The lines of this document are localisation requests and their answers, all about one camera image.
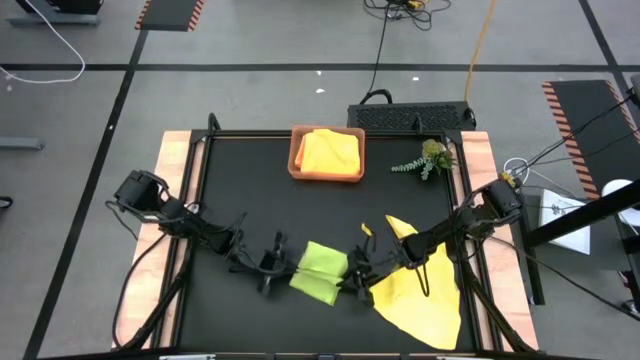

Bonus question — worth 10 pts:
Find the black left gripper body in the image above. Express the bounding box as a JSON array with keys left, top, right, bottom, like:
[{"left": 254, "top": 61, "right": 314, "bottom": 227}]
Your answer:
[{"left": 256, "top": 230, "right": 291, "bottom": 297}]

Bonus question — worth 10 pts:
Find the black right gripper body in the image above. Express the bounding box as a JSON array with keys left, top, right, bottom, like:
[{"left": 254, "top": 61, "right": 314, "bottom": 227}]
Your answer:
[{"left": 349, "top": 233, "right": 379, "bottom": 307}]

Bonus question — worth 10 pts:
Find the green microfiber towel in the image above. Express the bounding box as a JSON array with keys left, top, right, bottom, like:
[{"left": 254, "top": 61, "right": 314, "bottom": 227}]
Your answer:
[{"left": 288, "top": 240, "right": 350, "bottom": 307}]

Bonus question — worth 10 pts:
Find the yellow microfiber towel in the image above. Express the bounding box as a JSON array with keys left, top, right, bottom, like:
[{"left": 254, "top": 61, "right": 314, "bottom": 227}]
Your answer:
[{"left": 369, "top": 214, "right": 462, "bottom": 351}]

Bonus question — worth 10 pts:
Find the orange microfiber towel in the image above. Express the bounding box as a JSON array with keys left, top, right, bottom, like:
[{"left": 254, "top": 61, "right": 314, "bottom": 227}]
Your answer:
[
  {"left": 298, "top": 128, "right": 362, "bottom": 176},
  {"left": 293, "top": 134, "right": 307, "bottom": 170}
]

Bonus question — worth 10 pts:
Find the orange plastic bin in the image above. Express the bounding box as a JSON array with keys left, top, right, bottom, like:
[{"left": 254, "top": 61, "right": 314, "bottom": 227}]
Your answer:
[{"left": 287, "top": 124, "right": 367, "bottom": 183}]

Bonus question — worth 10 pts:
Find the artificial succulent in pot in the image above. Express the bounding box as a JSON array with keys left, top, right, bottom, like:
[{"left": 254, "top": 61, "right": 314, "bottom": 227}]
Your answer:
[{"left": 390, "top": 138, "right": 459, "bottom": 181}]

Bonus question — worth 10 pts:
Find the light wooden side board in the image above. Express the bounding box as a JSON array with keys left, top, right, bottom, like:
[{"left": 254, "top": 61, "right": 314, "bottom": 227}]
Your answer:
[
  {"left": 114, "top": 130, "right": 207, "bottom": 349},
  {"left": 459, "top": 130, "right": 540, "bottom": 351}
]

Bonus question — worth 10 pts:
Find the black perforated computer case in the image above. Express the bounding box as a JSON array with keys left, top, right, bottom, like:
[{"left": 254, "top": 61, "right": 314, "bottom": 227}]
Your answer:
[{"left": 347, "top": 101, "right": 477, "bottom": 133}]

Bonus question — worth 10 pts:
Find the white paper sheet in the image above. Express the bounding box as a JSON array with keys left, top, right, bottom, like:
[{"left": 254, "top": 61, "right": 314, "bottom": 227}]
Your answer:
[{"left": 538, "top": 188, "right": 592, "bottom": 256}]

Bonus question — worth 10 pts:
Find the black metal beam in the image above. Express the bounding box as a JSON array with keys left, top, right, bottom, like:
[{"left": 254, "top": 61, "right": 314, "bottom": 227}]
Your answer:
[{"left": 523, "top": 178, "right": 640, "bottom": 250}]

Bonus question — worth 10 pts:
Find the white round object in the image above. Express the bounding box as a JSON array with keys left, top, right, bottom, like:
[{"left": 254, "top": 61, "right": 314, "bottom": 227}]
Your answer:
[{"left": 601, "top": 178, "right": 640, "bottom": 227}]

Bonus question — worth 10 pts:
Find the black mat with striped edges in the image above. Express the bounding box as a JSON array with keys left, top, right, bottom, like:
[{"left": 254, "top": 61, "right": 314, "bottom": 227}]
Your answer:
[
  {"left": 541, "top": 78, "right": 640, "bottom": 201},
  {"left": 133, "top": 0, "right": 206, "bottom": 33}
]

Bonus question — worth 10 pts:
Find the grey floor bar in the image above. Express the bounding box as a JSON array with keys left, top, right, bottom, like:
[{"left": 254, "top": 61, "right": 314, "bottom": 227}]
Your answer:
[{"left": 0, "top": 135, "right": 45, "bottom": 152}]

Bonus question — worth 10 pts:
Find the grey desk foot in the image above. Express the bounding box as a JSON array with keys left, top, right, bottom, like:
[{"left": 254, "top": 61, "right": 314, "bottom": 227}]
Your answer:
[{"left": 7, "top": 0, "right": 101, "bottom": 27}]

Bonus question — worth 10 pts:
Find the black diagonal frame strut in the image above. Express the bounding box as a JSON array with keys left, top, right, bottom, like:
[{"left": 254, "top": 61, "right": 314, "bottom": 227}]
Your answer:
[
  {"left": 458, "top": 244, "right": 534, "bottom": 354},
  {"left": 117, "top": 234, "right": 197, "bottom": 350}
]

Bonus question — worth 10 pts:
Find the black table frame rim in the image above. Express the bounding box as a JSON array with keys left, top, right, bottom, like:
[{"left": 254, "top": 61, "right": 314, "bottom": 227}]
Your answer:
[{"left": 169, "top": 127, "right": 481, "bottom": 357}]

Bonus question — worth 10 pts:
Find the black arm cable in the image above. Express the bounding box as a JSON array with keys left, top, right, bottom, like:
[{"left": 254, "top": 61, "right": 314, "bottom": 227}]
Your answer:
[
  {"left": 487, "top": 234, "right": 640, "bottom": 321},
  {"left": 110, "top": 232, "right": 171, "bottom": 349}
]

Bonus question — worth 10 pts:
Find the black power cable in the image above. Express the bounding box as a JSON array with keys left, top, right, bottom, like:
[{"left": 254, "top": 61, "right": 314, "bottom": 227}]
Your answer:
[{"left": 364, "top": 4, "right": 394, "bottom": 105}]

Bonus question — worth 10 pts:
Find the yellow hanging cable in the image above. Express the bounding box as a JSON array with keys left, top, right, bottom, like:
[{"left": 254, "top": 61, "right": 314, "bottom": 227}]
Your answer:
[{"left": 463, "top": 0, "right": 499, "bottom": 103}]

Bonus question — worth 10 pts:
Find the tangled black cable bundle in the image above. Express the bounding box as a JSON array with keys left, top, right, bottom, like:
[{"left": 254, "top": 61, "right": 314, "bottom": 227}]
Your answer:
[{"left": 363, "top": 0, "right": 452, "bottom": 32}]

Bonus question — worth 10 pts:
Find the white floor cable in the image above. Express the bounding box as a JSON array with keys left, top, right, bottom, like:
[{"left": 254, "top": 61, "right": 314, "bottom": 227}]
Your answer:
[{"left": 0, "top": 0, "right": 87, "bottom": 85}]

